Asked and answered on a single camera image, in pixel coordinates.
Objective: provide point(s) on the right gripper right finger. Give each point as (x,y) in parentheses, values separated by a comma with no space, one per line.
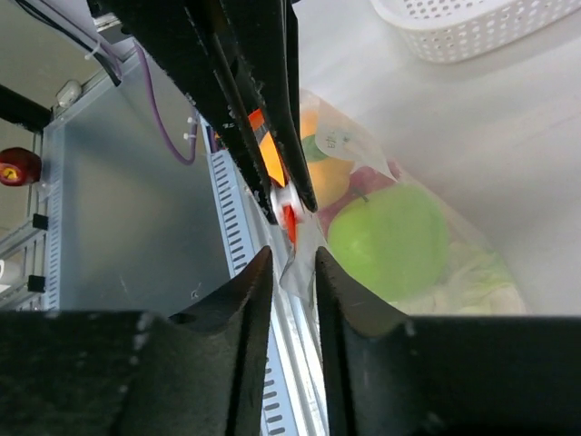
(389,373)

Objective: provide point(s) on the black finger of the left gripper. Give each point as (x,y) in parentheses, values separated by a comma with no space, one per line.
(178,35)

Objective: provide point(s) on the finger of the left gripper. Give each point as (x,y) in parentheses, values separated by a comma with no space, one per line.
(266,40)

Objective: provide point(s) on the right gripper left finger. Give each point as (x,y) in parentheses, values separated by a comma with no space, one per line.
(198,372)

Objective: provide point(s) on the white cauliflower with leaves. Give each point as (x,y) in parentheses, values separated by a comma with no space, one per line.
(475,281)

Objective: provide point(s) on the clear zip top bag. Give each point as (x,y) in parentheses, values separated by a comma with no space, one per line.
(339,137)

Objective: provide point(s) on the green apple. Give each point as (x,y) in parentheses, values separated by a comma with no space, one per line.
(394,242)

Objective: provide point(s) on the orange fruit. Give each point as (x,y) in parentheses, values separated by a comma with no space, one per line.
(330,177)

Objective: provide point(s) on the red emergency stop button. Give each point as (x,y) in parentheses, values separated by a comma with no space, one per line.
(20,167)

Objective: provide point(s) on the white perforated plastic basket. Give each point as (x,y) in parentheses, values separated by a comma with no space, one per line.
(453,31)

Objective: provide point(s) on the aluminium mounting rail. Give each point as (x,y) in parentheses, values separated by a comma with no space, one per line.
(293,401)

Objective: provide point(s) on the white slotted cable duct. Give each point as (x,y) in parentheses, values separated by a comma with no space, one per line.
(243,236)

